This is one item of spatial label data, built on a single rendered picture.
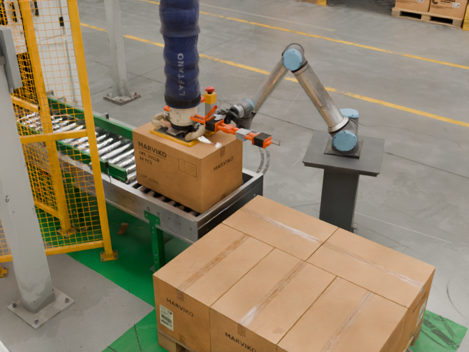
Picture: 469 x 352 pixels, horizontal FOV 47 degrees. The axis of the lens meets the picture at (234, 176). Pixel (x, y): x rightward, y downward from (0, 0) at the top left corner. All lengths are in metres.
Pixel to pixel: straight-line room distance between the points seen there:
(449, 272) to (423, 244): 0.32
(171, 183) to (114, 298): 0.84
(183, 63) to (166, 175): 0.74
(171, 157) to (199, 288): 0.90
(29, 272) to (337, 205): 2.06
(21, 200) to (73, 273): 0.89
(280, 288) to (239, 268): 0.27
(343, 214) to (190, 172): 1.21
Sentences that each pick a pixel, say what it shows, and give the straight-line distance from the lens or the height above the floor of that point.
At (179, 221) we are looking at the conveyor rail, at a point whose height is 0.54.
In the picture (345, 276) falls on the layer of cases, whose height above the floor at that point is 0.54.
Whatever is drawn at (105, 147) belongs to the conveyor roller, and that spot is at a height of 0.51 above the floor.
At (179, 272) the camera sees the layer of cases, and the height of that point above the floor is 0.54.
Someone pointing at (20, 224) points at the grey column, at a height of 0.68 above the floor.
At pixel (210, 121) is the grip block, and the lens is 3.32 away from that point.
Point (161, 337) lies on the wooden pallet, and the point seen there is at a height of 0.08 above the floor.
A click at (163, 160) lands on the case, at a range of 3.47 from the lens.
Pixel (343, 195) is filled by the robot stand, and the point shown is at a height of 0.45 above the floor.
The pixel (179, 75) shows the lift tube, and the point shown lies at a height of 1.37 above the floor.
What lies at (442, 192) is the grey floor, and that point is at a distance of 4.99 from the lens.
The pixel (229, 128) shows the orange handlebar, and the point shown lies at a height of 1.09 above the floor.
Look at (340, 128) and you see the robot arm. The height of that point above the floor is 1.03.
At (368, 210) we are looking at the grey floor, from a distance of 4.56.
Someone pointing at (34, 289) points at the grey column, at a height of 0.20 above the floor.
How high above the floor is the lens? 2.52
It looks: 31 degrees down
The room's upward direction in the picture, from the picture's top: straight up
